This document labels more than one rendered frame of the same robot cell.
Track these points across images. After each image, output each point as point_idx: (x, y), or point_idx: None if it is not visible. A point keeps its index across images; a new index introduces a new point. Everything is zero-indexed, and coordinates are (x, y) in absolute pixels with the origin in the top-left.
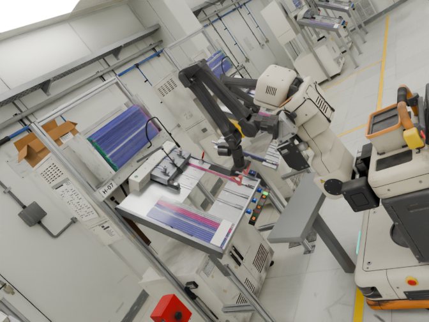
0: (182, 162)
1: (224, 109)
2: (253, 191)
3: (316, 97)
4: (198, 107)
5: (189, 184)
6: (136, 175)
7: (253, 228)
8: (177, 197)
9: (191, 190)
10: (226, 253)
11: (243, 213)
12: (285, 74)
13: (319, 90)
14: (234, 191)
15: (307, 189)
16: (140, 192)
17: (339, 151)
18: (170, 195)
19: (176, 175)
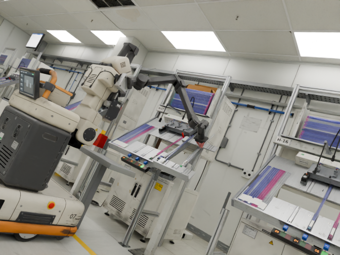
0: (179, 129)
1: (274, 161)
2: (142, 157)
3: (95, 74)
4: (280, 150)
5: (163, 136)
6: (169, 115)
7: (156, 207)
8: (154, 132)
9: (158, 137)
10: (135, 180)
11: (129, 153)
12: (111, 58)
13: (101, 74)
14: (149, 152)
15: (114, 162)
16: (163, 122)
17: (81, 113)
18: (157, 130)
19: (174, 132)
